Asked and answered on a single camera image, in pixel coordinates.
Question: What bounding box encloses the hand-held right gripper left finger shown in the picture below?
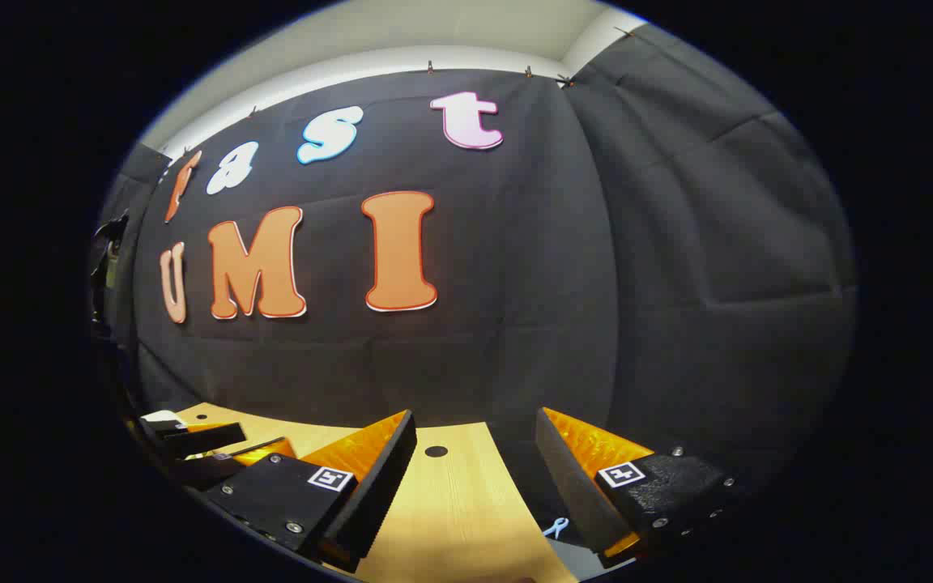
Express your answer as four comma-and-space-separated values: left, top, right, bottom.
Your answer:
203, 409, 418, 572

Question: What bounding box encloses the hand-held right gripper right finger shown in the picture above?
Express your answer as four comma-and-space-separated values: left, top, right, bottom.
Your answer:
535, 406, 748, 568

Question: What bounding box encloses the dark object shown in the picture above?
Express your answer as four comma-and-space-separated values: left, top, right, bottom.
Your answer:
90, 209, 132, 325

